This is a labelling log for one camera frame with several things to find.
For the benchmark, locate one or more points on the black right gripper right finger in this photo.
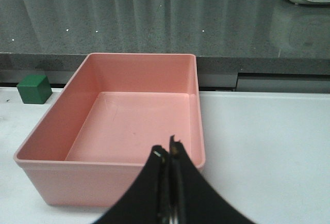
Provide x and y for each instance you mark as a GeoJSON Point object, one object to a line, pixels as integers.
{"type": "Point", "coordinates": [193, 198]}

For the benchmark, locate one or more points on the pink plastic bin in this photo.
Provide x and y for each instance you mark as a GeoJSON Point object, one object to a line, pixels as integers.
{"type": "Point", "coordinates": [95, 138]}

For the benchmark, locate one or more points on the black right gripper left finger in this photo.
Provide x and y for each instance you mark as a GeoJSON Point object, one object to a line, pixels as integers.
{"type": "Point", "coordinates": [147, 199]}

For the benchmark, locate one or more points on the grey stone counter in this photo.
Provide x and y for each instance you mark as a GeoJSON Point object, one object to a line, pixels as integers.
{"type": "Point", "coordinates": [240, 45]}

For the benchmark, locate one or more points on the green cube block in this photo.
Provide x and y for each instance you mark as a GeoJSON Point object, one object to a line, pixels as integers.
{"type": "Point", "coordinates": [34, 89]}

